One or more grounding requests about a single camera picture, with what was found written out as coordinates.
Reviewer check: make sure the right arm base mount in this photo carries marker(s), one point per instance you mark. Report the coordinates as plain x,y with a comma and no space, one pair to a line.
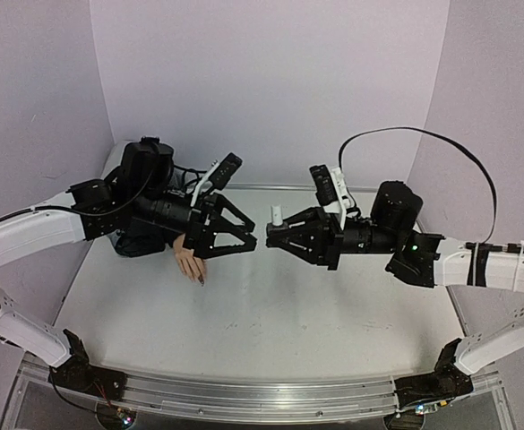
445,382

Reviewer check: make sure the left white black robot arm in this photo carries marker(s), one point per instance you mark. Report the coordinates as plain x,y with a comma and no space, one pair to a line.
140,187

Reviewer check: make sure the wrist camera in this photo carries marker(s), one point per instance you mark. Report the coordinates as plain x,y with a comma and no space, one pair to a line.
217,177
332,193

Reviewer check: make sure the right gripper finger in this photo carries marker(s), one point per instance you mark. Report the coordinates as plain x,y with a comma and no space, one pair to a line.
311,249
313,217

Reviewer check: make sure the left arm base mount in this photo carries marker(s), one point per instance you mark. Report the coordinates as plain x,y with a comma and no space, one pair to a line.
77,373

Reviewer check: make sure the mannequin hand with long nails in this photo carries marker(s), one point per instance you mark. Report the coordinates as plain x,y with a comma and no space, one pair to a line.
192,267

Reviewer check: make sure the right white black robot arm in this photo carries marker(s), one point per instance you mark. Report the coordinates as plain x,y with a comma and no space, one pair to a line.
433,260

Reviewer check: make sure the white nail polish cap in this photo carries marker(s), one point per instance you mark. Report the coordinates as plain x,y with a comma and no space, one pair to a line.
276,215

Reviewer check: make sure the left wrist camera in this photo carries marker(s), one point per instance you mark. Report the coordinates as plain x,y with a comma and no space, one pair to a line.
217,177

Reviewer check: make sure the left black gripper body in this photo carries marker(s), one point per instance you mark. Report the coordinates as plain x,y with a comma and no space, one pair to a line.
198,234

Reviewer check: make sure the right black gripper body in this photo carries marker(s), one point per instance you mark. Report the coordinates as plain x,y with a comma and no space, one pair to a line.
330,239

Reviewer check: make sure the black jacket sleeve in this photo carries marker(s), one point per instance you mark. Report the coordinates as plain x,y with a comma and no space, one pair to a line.
141,239

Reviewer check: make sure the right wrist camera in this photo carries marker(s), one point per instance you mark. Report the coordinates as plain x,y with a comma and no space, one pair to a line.
332,193

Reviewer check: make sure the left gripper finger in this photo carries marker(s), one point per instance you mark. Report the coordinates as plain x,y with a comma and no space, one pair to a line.
226,217
226,244

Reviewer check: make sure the aluminium front rail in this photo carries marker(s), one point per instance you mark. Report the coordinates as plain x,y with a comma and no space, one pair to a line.
297,402

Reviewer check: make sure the purple nail polish bottle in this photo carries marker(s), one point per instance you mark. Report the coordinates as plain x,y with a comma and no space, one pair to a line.
271,227

